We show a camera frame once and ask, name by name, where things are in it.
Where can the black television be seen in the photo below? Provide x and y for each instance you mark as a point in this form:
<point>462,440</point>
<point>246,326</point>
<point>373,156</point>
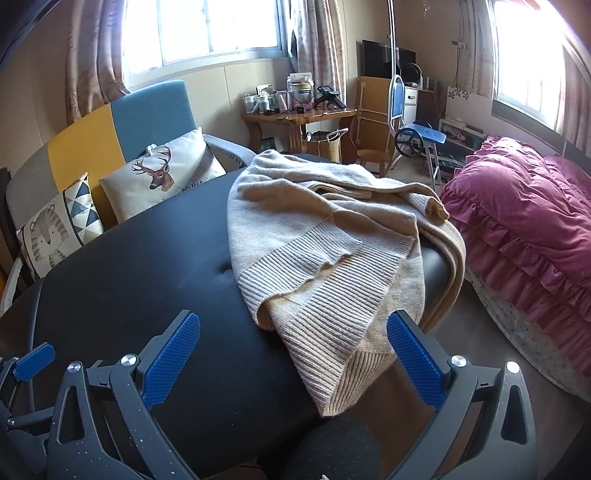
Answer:
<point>377,59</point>

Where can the wooden side table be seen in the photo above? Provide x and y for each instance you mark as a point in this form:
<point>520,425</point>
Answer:
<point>295,123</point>

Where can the small wooden chair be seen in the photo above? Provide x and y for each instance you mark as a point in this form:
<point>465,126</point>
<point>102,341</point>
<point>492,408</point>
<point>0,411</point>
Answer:
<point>372,137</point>

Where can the beige knit sweater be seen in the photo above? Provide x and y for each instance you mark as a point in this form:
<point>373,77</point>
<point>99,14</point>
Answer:
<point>324,253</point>

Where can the tiger print cushion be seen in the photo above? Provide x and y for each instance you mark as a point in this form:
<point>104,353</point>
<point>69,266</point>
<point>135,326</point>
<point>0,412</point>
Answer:
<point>64,225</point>

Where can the left window curtain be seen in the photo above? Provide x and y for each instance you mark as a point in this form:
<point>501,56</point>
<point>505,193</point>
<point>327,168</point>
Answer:
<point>94,74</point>

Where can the deer print cushion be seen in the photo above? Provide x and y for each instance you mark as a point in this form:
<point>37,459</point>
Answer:
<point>160,173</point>

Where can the woven basket bag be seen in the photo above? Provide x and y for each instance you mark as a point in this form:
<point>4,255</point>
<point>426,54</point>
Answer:
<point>325,144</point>

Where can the grey yellow blue sofa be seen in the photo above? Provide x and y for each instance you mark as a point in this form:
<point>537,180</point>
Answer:
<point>97,144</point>

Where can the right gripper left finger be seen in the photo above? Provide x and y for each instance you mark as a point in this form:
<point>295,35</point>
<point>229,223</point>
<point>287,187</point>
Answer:
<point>135,383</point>

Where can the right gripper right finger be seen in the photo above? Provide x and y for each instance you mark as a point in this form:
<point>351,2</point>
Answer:
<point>502,444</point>

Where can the black leather ottoman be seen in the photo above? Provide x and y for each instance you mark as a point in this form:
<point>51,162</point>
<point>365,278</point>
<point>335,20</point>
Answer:
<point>239,396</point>

